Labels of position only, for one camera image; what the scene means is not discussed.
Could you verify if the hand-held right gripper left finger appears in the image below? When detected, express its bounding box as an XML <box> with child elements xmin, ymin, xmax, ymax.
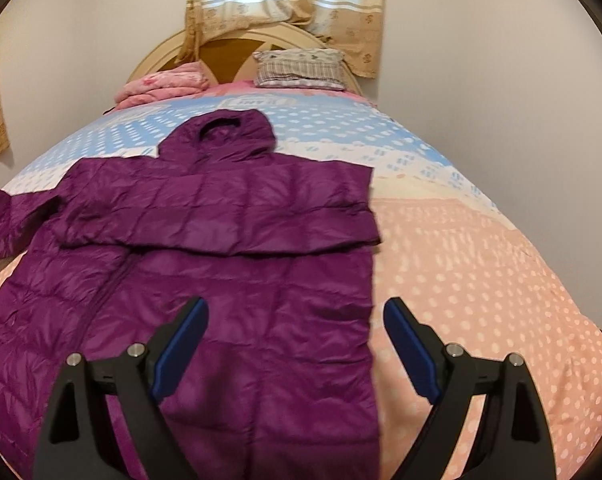
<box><xmin>31</xmin><ymin>297</ymin><xmax>209</xmax><ymax>480</ymax></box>

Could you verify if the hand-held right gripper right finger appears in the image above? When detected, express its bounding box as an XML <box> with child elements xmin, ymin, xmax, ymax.
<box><xmin>383</xmin><ymin>297</ymin><xmax>557</xmax><ymax>480</ymax></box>

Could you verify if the purple puffer jacket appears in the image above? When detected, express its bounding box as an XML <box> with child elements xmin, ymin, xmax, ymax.
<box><xmin>0</xmin><ymin>108</ymin><xmax>384</xmax><ymax>480</ymax></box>

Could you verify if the dotted pastel bedspread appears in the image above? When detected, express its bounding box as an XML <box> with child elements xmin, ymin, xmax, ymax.
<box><xmin>0</xmin><ymin>82</ymin><xmax>602</xmax><ymax>480</ymax></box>

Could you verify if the folded pink floral blanket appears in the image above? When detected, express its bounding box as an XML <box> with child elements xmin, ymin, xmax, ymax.
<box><xmin>113</xmin><ymin>60</ymin><xmax>214</xmax><ymax>110</ymax></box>

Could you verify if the cream wooden headboard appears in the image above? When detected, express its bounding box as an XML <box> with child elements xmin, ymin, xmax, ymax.
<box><xmin>126</xmin><ymin>27</ymin><xmax>364</xmax><ymax>96</ymax></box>

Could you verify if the striped grey pillow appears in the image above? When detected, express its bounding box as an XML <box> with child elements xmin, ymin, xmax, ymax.
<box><xmin>252</xmin><ymin>47</ymin><xmax>350</xmax><ymax>92</ymax></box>

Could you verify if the beige floral window curtain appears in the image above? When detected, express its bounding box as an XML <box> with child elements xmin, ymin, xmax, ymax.
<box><xmin>181</xmin><ymin>0</ymin><xmax>386</xmax><ymax>79</ymax></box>

